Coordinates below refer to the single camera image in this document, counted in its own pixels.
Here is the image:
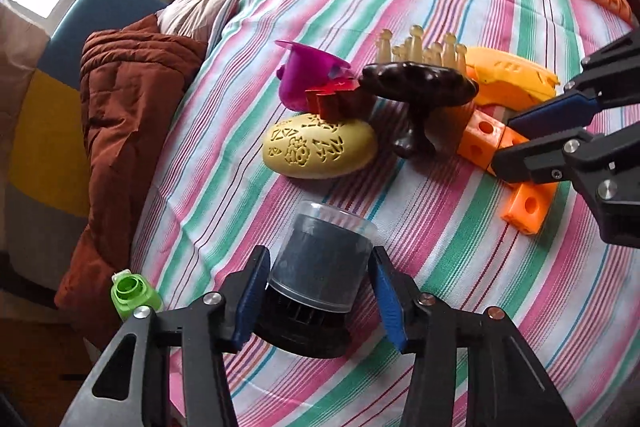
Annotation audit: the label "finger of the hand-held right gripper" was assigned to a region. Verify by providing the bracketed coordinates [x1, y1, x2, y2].
[507, 29, 640, 138]
[492, 122, 640, 249]

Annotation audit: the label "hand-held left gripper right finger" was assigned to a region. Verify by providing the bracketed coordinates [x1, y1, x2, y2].
[367, 246, 578, 427]

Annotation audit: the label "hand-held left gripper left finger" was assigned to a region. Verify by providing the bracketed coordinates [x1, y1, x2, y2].
[60, 244, 273, 427]

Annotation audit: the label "orange toy gun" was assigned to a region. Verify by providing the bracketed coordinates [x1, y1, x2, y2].
[462, 47, 561, 108]

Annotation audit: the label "orange joined cube blocks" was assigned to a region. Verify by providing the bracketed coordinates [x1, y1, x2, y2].
[457, 109, 558, 235]

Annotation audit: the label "clear disc case black base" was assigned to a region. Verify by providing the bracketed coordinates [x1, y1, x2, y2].
[252, 201, 373, 360]

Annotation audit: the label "dark brown pedestal dish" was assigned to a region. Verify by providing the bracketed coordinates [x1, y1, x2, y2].
[360, 61, 479, 158]

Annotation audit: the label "yellow carved egg-shaped shell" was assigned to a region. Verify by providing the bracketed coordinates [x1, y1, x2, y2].
[263, 114, 378, 180]

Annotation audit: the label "red plastic cutter shape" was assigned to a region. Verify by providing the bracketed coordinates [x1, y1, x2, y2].
[305, 77, 373, 120]

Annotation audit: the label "striped blanket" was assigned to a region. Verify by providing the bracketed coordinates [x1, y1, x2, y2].
[130, 0, 640, 427]

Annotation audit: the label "green and white plastic dispenser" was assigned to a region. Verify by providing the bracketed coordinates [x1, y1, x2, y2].
[110, 271, 163, 322]

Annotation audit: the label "set of translucent yellow pegs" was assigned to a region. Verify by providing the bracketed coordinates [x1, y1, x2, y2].
[375, 25, 468, 75]

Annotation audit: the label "purple plastic cup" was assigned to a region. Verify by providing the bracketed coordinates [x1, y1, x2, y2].
[274, 40, 353, 112]

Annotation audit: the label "brown comforter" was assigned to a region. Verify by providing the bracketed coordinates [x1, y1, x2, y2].
[54, 14, 208, 348]

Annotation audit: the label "blue yellow grey headboard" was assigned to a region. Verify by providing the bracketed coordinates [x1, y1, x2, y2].
[0, 0, 168, 293]

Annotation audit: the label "white pillow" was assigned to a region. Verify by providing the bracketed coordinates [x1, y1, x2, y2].
[157, 0, 271, 52]

